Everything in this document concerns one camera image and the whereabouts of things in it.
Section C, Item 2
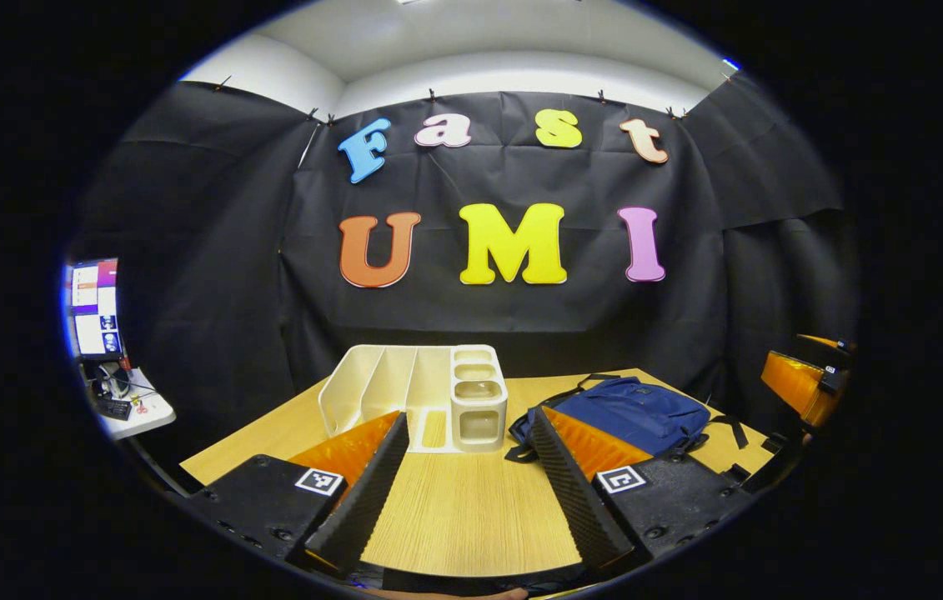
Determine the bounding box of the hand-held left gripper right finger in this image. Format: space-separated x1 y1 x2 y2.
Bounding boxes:
528 406 755 572

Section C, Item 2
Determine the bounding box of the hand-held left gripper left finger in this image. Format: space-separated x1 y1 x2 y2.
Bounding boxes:
186 411 410 578

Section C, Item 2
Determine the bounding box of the blue schoolbag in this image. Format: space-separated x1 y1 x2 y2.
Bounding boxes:
506 373 749 464

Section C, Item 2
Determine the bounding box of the cream plastic bookshelf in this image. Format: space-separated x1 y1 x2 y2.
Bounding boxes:
319 344 509 454

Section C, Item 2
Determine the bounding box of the black backdrop cloth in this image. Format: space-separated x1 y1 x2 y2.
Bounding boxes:
71 71 860 443

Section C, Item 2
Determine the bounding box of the computer monitor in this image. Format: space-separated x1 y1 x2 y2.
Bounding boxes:
67 258 123 361

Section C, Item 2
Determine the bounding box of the white side table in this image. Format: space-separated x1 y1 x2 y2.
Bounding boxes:
83 367 177 441

